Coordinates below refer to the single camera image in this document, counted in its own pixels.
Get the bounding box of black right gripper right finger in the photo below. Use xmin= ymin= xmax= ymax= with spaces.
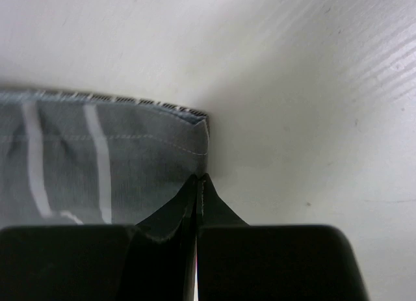
xmin=196 ymin=174 xmax=248 ymax=300

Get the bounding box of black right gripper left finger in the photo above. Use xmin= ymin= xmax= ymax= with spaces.
xmin=122 ymin=176 xmax=198 ymax=300

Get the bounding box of grey cloth placemat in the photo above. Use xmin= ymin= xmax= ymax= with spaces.
xmin=1 ymin=88 xmax=209 ymax=242

